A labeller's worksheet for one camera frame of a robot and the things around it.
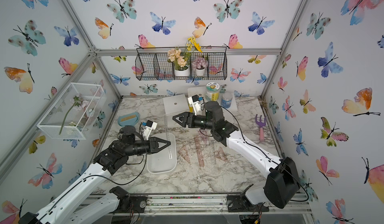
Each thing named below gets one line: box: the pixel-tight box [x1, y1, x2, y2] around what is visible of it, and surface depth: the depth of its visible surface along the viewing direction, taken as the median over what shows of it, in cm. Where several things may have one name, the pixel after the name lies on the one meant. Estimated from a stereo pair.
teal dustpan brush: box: [117, 111, 140, 127], surface depth 107 cm
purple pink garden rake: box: [255, 114, 266, 142], surface depth 107 cm
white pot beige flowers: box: [167, 36, 203, 77], surface depth 85 cm
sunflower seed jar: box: [205, 81, 221, 102], surface depth 85 cm
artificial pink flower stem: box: [59, 94, 90, 136], surface depth 76 cm
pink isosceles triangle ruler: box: [214, 146, 230, 163], surface depth 93 cm
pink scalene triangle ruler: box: [177, 145, 190, 164], surface depth 93 cm
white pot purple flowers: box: [191, 57, 208, 77], surface depth 92 cm
